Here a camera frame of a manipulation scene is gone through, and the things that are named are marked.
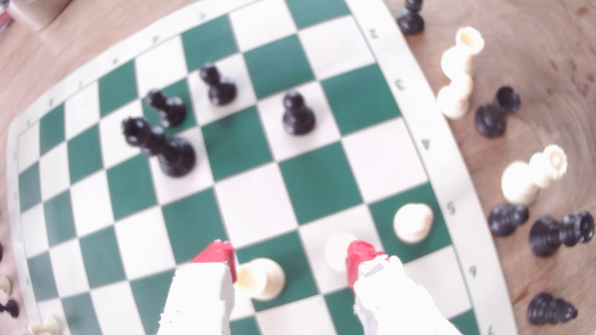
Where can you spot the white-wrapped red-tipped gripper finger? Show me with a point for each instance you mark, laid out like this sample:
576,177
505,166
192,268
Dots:
391,302
200,302

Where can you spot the white chess pawn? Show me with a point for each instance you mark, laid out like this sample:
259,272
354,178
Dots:
413,222
336,253
265,279

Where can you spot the black chess piece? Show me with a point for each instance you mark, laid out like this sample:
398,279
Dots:
11,308
490,120
547,308
410,21
503,219

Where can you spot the green and white chess mat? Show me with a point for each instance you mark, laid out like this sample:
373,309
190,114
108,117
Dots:
321,181

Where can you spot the black chess queen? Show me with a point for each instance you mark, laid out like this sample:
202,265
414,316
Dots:
174,156

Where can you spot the white chess piece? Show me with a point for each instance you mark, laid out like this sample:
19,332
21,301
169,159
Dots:
4,285
452,100
46,326

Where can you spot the black chess rook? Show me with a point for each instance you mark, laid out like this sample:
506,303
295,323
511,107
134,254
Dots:
547,237

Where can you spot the white chess rook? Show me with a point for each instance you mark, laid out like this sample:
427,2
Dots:
517,181
456,58

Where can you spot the black chess pawn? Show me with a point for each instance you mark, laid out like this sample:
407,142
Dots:
221,90
298,118
171,111

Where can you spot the brown cardboard box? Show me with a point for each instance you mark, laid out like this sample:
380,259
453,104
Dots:
37,11

